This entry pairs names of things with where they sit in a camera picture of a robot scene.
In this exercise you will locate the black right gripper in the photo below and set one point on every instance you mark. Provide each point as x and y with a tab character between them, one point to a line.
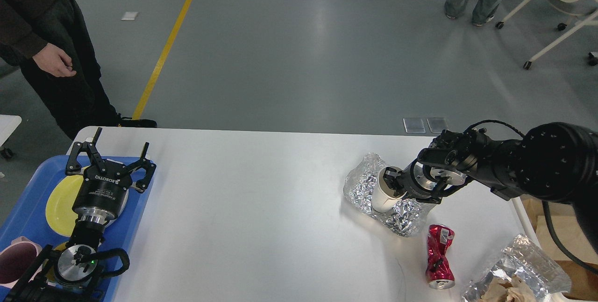
412	183

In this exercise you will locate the white plastic bin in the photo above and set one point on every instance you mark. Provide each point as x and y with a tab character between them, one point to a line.
530	232

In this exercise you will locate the white side table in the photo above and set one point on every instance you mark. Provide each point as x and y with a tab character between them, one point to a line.
8	124

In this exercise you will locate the large brown paper bag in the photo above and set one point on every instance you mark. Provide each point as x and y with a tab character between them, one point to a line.
566	228

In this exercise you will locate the pink mug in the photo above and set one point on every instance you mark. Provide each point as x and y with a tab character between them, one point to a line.
16	258

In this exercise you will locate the floor socket plate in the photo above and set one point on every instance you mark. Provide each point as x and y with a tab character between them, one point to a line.
414	125
437	125

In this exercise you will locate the person in black trousers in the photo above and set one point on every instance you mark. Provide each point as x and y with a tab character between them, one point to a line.
48	40

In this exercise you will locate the white paper cup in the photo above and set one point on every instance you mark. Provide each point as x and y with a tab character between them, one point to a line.
379	200

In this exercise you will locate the floor socket plate right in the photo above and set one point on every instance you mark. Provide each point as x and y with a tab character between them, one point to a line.
437	125

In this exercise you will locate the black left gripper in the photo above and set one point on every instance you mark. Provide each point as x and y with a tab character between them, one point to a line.
102	192

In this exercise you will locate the crushed red can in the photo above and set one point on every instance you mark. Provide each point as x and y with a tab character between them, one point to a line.
438	273

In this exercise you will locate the floor socket plate left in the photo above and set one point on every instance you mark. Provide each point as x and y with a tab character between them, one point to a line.
414	125

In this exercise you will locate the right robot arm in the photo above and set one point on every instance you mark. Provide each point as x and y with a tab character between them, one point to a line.
554	162

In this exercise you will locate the yellow plastic plate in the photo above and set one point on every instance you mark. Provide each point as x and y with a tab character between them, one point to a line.
58	212

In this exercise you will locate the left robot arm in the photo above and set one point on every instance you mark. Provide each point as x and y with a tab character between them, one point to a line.
87	274

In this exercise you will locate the pink plate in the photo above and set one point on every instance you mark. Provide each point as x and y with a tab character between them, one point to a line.
121	203

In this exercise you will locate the aluminium foil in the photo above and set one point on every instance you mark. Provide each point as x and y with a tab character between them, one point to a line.
406	218

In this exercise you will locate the crumpled brown paper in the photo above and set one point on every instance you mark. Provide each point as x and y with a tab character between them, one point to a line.
501	290

